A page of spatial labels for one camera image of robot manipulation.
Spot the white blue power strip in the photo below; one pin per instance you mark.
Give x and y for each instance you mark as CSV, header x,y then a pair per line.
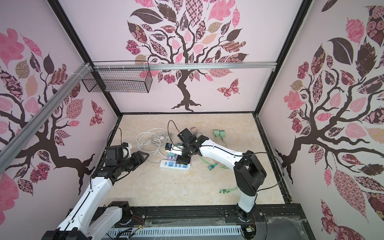
x,y
166,164

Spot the pink charger plug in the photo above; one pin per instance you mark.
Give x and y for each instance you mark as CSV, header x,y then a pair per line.
x,y
194,130

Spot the back aluminium rail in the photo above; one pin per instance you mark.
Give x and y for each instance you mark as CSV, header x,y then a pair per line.
x,y
198,66

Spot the aluminium rail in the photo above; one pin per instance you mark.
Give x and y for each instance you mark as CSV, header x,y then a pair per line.
x,y
11,150
198,66

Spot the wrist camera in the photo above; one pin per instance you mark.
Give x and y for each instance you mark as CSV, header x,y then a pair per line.
x,y
171,148
127,150

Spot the green charger plug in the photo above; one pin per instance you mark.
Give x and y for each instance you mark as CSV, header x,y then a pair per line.
x,y
219,134

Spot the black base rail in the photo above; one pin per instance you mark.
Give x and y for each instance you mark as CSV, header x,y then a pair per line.
x,y
269,222

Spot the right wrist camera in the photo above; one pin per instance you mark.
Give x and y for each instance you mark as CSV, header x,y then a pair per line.
x,y
171,148

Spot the black wire basket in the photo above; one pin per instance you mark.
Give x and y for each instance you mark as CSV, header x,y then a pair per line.
x,y
119,77

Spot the white slotted cable duct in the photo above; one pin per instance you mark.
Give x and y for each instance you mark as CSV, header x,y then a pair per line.
x,y
170,232

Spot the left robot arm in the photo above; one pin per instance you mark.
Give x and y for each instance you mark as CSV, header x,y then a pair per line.
x,y
78,224

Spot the left aluminium rail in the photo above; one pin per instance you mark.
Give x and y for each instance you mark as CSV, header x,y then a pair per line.
x,y
11,150

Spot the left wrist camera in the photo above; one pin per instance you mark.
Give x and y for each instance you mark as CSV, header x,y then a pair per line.
x,y
127,150

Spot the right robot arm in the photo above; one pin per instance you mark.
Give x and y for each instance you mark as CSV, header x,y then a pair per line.
x,y
248,170

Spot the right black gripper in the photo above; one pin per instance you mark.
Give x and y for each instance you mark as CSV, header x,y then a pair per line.
x,y
184,160

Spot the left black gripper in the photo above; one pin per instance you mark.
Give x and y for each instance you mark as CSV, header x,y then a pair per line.
x,y
138,159

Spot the purple power strip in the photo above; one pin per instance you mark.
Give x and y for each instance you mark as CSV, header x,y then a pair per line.
x,y
173,157

